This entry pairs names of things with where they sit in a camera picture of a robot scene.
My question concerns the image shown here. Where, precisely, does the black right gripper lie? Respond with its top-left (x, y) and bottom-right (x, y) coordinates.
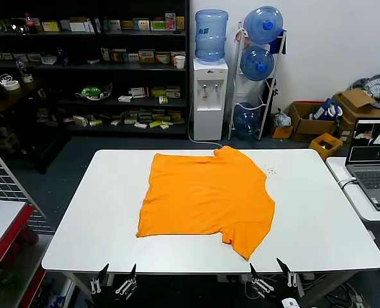
top-left (249, 257), bottom-right (305, 308)

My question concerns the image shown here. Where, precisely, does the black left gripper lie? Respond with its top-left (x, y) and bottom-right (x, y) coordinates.
top-left (85, 263), bottom-right (138, 308)

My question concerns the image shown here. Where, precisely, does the orange t-shirt with white print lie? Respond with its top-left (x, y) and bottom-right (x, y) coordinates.
top-left (135, 145), bottom-right (276, 261)

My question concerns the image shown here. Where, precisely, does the white side desk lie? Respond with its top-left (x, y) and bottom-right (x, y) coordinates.
top-left (325, 156), bottom-right (380, 280)

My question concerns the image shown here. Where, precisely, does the red edged white table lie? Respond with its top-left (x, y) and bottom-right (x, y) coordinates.
top-left (0, 198), bottom-right (47, 308)

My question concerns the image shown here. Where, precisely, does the yellow plastic bin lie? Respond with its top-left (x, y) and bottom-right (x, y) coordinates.
top-left (308, 132), bottom-right (344, 161)

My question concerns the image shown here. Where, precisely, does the small yellow cardboard box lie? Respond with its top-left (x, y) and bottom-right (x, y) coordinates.
top-left (271, 124), bottom-right (293, 139)

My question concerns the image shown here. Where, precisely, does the grey laptop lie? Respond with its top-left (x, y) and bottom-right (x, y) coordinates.
top-left (345, 118), bottom-right (380, 212)

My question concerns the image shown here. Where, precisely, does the red rimmed cardboard box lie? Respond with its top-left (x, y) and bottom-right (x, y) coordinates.
top-left (288, 101), bottom-right (338, 142)

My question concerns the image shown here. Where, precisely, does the grey plastic bag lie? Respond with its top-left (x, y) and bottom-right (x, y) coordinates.
top-left (272, 108), bottom-right (292, 129)

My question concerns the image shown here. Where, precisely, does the blue water jug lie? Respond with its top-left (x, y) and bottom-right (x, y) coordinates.
top-left (233, 101), bottom-right (262, 137)
top-left (240, 45), bottom-right (275, 81)
top-left (243, 6), bottom-right (284, 45)

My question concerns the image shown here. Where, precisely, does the white water dispenser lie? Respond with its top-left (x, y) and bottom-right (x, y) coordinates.
top-left (192, 58), bottom-right (229, 141)

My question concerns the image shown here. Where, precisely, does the plain cardboard box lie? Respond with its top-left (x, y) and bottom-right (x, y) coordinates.
top-left (339, 114), bottom-right (359, 142)

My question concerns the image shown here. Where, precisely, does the blue white bag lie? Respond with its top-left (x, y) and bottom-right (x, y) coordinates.
top-left (311, 98), bottom-right (344, 121)

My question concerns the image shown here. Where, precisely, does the black folded stand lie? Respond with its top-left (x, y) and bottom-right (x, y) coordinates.
top-left (262, 78), bottom-right (279, 123)

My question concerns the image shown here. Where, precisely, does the white red striped box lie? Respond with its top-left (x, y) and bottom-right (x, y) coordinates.
top-left (128, 86), bottom-right (150, 98)

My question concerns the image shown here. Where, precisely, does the clear glass bowl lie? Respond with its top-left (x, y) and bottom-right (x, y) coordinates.
top-left (74, 81), bottom-right (114, 102)

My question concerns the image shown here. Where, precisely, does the green white snack bag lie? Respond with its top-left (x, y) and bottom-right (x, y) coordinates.
top-left (80, 85), bottom-right (103, 99)

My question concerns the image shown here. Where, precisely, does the open flap cardboard box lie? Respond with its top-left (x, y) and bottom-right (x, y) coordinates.
top-left (332, 88), bottom-right (380, 121)

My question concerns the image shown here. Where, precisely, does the brown wooden table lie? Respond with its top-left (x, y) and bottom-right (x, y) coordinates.
top-left (0, 78), bottom-right (72, 175)

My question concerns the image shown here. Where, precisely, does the black shelf unit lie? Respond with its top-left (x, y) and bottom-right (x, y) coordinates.
top-left (0, 0), bottom-right (191, 139)

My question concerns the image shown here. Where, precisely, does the white metal jug rack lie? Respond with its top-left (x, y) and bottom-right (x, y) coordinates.
top-left (228, 21), bottom-right (288, 141)

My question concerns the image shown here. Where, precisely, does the yellow brown medicine box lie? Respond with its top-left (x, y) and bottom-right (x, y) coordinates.
top-left (138, 49), bottom-right (155, 64)

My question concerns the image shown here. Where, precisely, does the dark blue cloth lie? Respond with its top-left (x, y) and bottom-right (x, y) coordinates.
top-left (268, 28), bottom-right (288, 55)

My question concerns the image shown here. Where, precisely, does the clear plastic bottle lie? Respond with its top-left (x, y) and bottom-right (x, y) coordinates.
top-left (15, 57), bottom-right (29, 78)

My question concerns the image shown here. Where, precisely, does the blue labelled water bottle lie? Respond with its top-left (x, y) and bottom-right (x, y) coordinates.
top-left (194, 9), bottom-right (229, 64)

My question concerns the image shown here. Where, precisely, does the large white box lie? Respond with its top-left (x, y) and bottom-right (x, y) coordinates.
top-left (69, 17), bottom-right (91, 32)

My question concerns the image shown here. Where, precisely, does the tall pink colourful box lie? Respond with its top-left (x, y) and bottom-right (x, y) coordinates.
top-left (164, 12), bottom-right (177, 31)

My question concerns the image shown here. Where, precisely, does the cola bottle red cap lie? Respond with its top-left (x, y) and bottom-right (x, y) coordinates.
top-left (23, 12), bottom-right (39, 35)

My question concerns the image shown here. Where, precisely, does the shiny dark glass ball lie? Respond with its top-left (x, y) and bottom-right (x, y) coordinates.
top-left (9, 17), bottom-right (26, 33)

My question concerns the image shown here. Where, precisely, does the white dispenser cord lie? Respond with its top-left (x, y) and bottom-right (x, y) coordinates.
top-left (187, 105), bottom-right (225, 150)

